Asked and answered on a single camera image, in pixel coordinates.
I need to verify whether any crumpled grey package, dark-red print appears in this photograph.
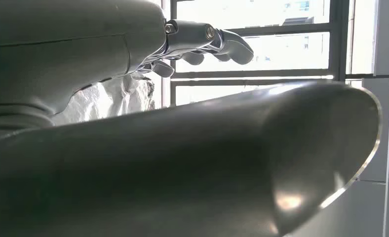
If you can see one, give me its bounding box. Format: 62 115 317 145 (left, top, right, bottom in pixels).
50 73 156 127

